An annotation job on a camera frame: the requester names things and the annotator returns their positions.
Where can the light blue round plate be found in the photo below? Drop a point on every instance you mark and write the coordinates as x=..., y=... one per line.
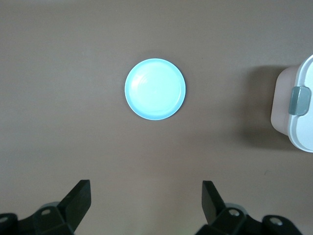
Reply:
x=155, y=89

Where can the white lunch box grey latches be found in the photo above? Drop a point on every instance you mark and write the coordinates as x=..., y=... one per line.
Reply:
x=303, y=129

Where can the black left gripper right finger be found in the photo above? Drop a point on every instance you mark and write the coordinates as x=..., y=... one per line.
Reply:
x=227, y=218

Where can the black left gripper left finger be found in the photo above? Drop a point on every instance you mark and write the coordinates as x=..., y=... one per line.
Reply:
x=61, y=215

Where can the brown table mat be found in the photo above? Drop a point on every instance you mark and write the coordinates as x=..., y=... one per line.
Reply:
x=73, y=73

